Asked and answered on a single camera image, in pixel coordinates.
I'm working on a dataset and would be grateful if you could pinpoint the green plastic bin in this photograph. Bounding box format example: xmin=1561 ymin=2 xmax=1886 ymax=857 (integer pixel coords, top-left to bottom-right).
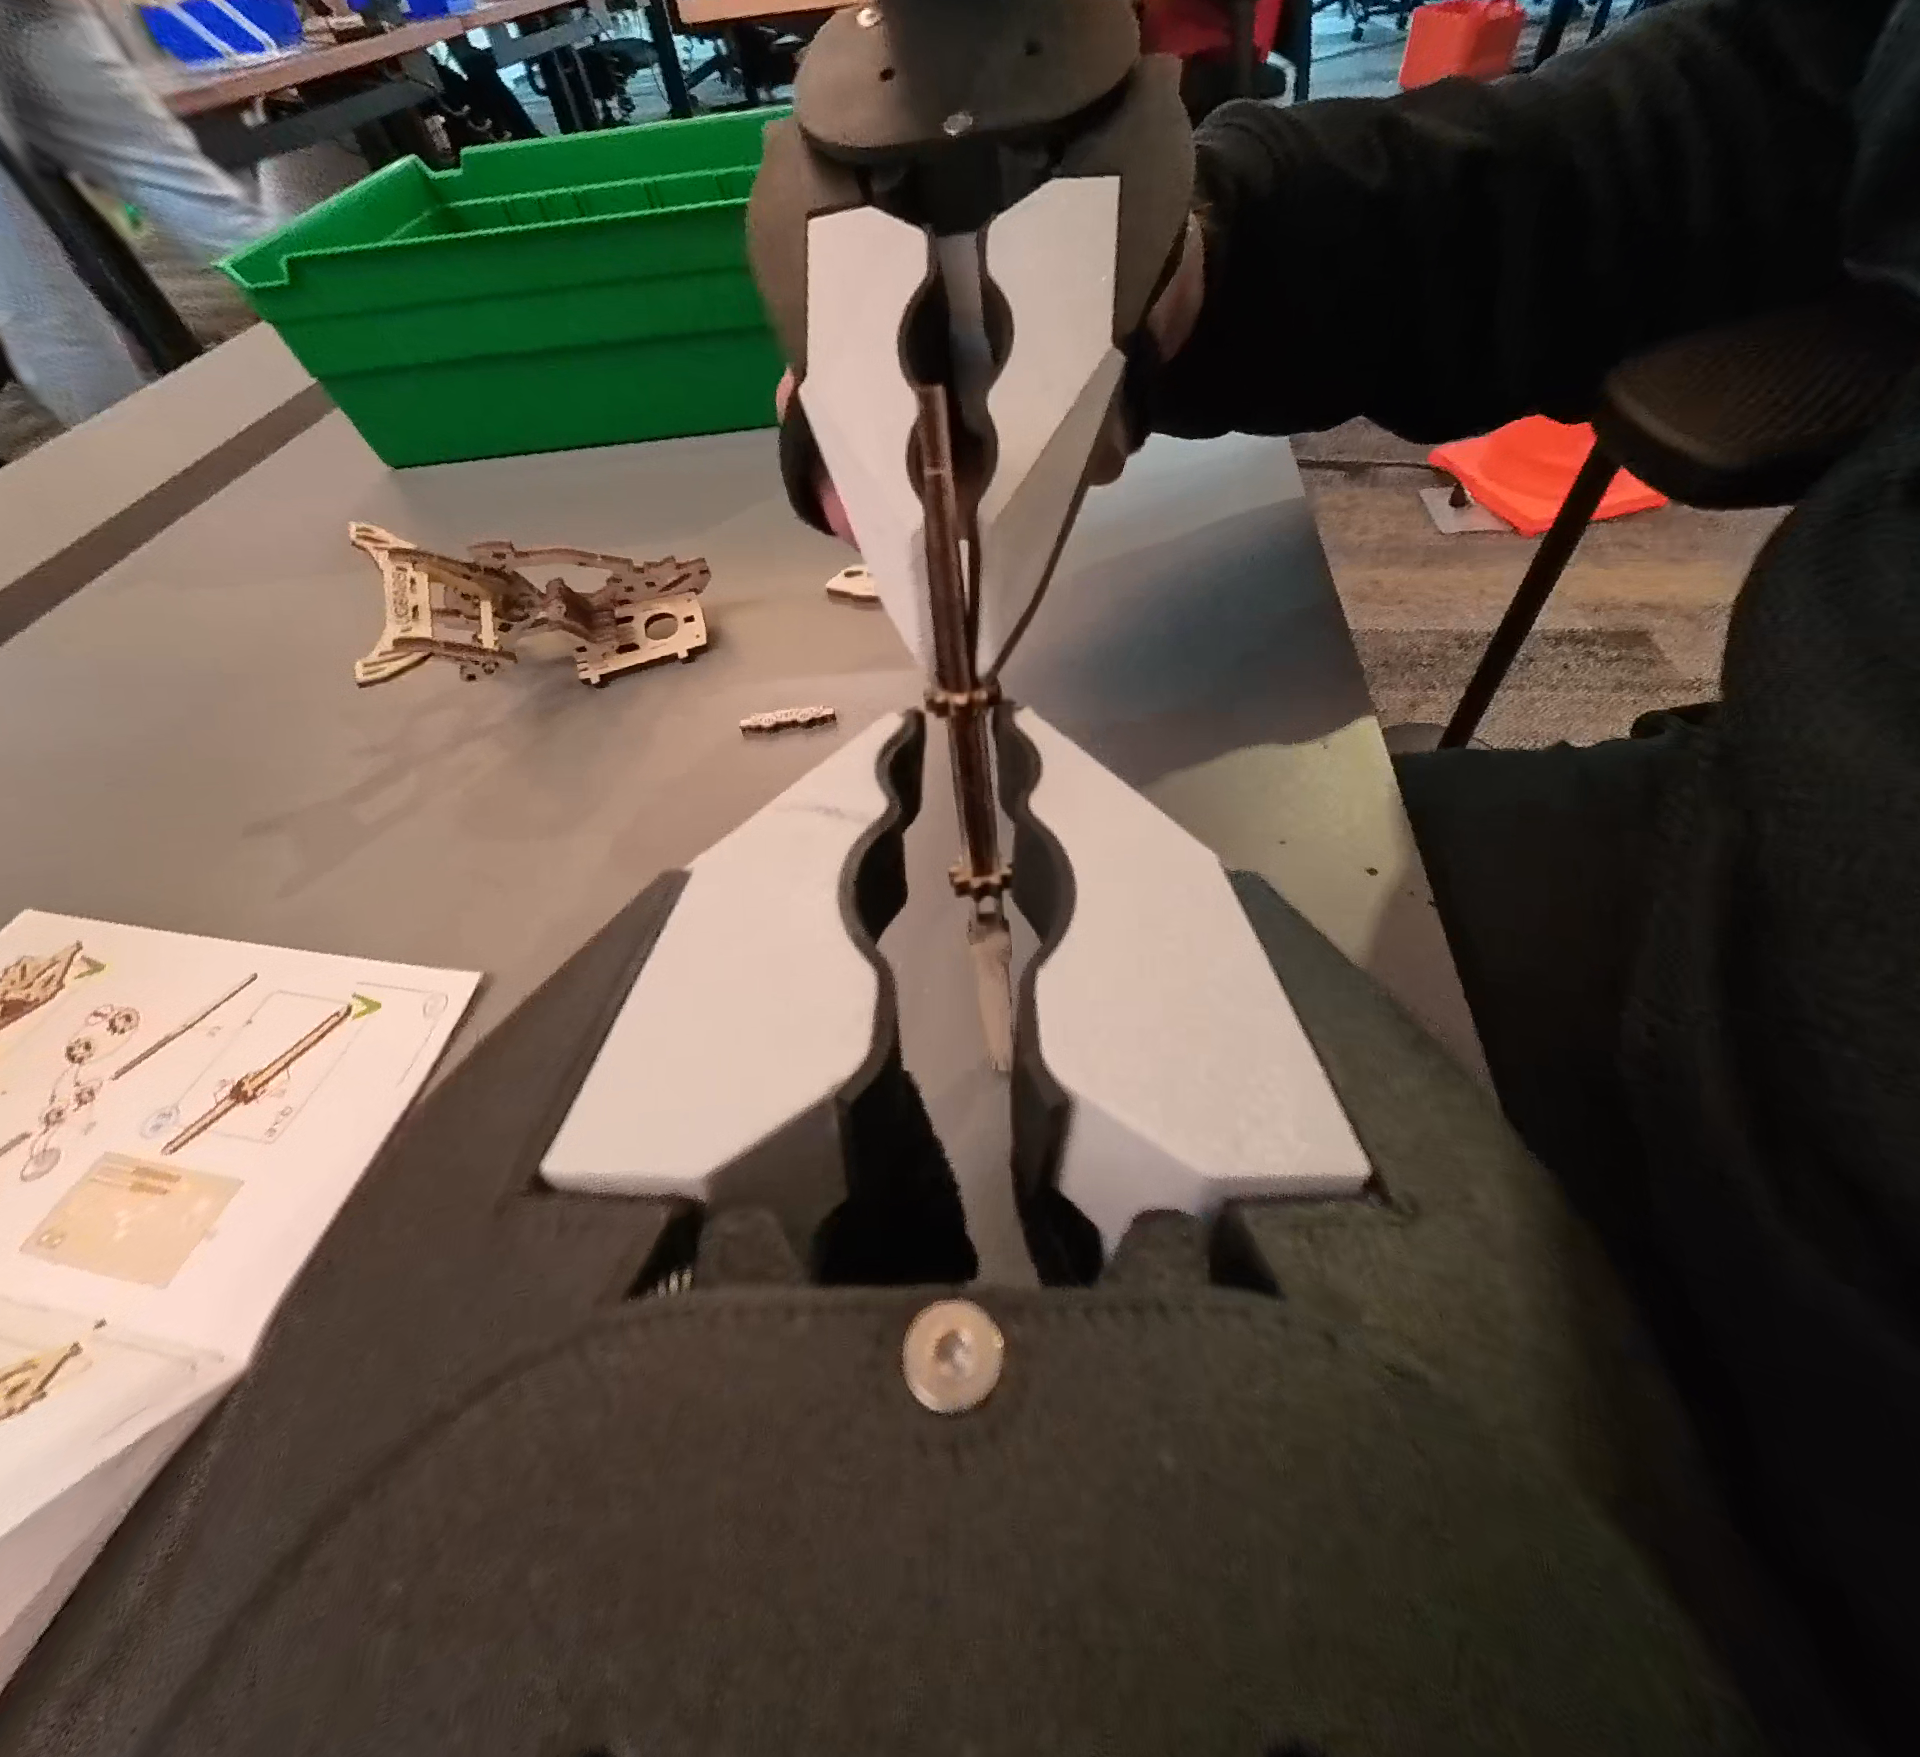
xmin=215 ymin=107 xmax=799 ymax=472

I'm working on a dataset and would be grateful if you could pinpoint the white instruction booklet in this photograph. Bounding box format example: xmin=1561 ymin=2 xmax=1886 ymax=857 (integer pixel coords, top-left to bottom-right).
xmin=0 ymin=907 xmax=487 ymax=1682

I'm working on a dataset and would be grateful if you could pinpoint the person's right hand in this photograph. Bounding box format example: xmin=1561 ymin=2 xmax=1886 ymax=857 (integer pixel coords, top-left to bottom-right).
xmin=1086 ymin=230 xmax=1210 ymax=484

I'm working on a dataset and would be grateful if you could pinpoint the person's right forearm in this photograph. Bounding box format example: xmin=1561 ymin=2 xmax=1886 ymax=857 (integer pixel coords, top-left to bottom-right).
xmin=1141 ymin=0 xmax=1920 ymax=446

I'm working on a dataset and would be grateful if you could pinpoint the orange floor cover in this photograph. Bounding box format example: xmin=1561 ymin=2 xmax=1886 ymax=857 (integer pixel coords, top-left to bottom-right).
xmin=1425 ymin=415 xmax=1670 ymax=539

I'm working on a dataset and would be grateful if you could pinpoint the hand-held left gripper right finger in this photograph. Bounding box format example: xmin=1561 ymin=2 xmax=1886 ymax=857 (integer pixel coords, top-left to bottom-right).
xmin=996 ymin=711 xmax=1375 ymax=1258

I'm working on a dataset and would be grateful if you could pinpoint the wooden model frame assembly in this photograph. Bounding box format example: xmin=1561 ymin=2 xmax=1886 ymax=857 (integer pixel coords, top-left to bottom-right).
xmin=349 ymin=518 xmax=714 ymax=688

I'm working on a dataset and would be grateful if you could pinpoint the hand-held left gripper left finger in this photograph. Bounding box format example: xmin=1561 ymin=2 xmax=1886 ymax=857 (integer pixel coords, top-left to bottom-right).
xmin=541 ymin=711 xmax=930 ymax=1206

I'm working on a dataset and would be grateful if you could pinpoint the long wooden model shaft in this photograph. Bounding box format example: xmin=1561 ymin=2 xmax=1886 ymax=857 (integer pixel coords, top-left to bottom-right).
xmin=906 ymin=385 xmax=1026 ymax=1077

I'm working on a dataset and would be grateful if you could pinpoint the orange plastic bin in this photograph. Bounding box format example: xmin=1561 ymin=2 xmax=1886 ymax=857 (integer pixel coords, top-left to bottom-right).
xmin=1403 ymin=0 xmax=1531 ymax=91

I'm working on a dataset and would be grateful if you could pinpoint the person's black clothing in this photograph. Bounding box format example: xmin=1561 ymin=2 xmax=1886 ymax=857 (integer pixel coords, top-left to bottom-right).
xmin=1394 ymin=437 xmax=1920 ymax=1757

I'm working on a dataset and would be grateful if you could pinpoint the black chair armrest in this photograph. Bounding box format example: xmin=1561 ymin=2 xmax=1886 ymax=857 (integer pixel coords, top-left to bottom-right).
xmin=1440 ymin=295 xmax=1920 ymax=755

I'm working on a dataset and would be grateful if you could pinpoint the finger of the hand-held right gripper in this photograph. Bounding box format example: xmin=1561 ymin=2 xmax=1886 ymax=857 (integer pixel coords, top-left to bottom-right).
xmin=974 ymin=176 xmax=1129 ymax=670
xmin=795 ymin=212 xmax=954 ymax=679

